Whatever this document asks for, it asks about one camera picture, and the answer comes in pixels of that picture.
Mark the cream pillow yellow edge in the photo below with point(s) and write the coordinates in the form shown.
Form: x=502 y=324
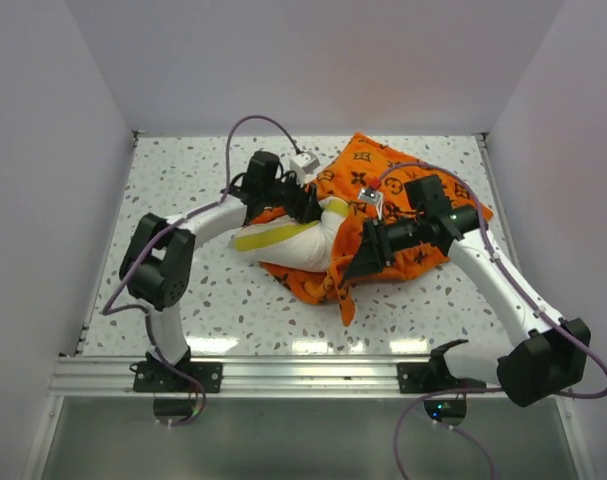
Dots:
x=287 y=243

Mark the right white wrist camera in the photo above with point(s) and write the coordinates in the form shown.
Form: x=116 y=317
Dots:
x=372 y=195

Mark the orange patterned pillowcase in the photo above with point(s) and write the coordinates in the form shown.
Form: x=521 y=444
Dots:
x=361 y=160

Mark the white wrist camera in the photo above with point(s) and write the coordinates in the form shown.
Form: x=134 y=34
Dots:
x=372 y=195
x=304 y=163

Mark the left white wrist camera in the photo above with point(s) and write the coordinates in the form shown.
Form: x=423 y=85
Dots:
x=304 y=163

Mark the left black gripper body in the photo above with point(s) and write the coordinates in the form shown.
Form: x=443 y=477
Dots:
x=290 y=197

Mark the aluminium mounting rail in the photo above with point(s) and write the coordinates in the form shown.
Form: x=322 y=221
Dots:
x=288 y=377

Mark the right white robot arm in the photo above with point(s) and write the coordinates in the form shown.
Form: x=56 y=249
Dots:
x=548 y=352

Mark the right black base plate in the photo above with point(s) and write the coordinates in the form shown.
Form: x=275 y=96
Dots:
x=422 y=377

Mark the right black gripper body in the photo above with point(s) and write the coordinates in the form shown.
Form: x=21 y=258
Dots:
x=386 y=239

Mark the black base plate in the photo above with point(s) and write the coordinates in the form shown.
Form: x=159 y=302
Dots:
x=151 y=376
x=422 y=377

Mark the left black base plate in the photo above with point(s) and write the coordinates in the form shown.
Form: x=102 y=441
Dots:
x=151 y=376

